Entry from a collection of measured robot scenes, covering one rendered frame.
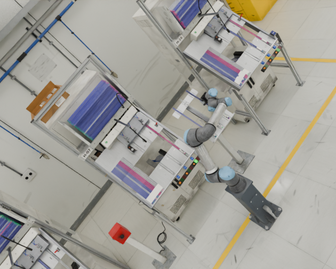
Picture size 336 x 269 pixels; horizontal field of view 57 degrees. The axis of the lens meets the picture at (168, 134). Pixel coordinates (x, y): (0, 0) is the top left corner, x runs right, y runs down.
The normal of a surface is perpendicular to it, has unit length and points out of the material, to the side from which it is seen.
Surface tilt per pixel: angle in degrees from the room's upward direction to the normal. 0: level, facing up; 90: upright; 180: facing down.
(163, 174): 44
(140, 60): 90
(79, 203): 90
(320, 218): 0
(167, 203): 90
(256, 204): 90
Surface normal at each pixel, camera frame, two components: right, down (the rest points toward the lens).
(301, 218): -0.59, -0.58
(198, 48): -0.05, -0.25
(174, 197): 0.54, 0.23
